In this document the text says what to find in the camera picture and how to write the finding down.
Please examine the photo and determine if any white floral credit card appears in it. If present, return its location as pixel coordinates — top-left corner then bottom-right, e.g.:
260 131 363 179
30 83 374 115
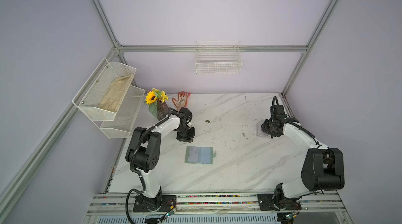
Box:
187 147 200 163

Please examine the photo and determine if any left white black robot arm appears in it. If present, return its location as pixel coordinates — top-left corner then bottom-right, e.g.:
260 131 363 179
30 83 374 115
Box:
125 108 195 211

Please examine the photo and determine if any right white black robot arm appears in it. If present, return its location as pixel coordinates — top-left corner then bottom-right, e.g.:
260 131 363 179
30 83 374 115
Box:
260 96 345 211

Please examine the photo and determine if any dark glass vase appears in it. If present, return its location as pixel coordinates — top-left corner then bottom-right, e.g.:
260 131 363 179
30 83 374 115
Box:
157 101 170 120

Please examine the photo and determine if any orange white work glove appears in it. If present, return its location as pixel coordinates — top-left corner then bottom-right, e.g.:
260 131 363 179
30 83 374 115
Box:
172 91 191 111

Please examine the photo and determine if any yellow sunflower bouquet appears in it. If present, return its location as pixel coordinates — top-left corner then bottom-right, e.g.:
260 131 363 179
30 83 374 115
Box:
144 88 169 118

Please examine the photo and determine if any lower white mesh shelf basket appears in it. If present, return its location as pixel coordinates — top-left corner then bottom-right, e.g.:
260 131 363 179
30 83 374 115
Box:
100 86 145 139

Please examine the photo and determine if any white mesh shelf basket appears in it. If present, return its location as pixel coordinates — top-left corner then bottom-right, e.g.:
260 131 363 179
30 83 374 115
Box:
72 58 136 121
100 86 145 139

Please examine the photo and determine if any beige cloth glove in basket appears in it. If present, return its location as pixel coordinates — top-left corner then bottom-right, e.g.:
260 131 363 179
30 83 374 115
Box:
98 74 134 113

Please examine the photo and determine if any upper white mesh shelf basket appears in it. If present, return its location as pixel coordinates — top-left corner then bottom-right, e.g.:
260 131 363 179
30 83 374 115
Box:
72 58 136 121

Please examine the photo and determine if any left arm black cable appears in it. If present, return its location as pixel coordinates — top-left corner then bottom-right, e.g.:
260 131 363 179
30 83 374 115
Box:
125 187 145 224

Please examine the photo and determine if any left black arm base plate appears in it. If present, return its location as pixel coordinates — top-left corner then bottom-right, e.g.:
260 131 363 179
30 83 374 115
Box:
133 194 177 212

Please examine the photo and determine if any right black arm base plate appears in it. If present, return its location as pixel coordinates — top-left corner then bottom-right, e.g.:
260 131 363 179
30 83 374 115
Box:
257 193 301 211

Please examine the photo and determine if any white wire wall basket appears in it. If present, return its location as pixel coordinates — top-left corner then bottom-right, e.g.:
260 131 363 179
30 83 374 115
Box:
195 41 242 74

